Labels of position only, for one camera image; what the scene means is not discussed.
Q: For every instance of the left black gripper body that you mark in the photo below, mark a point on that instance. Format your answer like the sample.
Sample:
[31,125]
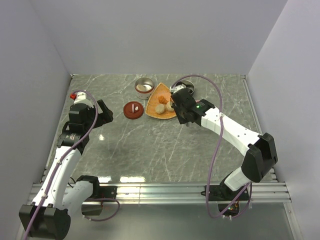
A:
[91,113]

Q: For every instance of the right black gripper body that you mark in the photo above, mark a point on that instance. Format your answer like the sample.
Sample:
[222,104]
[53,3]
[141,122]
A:
[182,119]

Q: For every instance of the orange fried food piece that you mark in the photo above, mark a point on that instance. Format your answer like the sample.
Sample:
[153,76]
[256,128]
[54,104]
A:
[162,99]

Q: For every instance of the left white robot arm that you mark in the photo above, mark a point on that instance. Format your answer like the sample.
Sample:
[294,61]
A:
[49,214]

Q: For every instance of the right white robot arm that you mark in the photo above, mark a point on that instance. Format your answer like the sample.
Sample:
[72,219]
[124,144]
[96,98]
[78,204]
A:
[259,151]

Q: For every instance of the black steel lunch bowl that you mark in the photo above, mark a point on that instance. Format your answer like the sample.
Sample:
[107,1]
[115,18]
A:
[187,84]

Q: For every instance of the orange wicker triangular tray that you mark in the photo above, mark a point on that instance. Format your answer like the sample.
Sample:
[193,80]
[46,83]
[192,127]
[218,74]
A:
[160,91]

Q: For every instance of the brown round lid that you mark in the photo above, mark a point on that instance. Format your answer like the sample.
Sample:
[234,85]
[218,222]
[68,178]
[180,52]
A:
[133,110]

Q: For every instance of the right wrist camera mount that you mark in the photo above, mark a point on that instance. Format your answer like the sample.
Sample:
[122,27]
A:
[177,88]

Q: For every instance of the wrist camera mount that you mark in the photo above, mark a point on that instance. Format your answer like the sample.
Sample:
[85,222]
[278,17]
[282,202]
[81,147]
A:
[177,88]
[80,98]

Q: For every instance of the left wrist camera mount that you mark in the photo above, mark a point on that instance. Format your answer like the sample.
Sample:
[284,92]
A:
[80,98]

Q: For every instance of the aluminium frame rail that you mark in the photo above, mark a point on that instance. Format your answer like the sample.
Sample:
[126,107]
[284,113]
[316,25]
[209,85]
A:
[164,193]

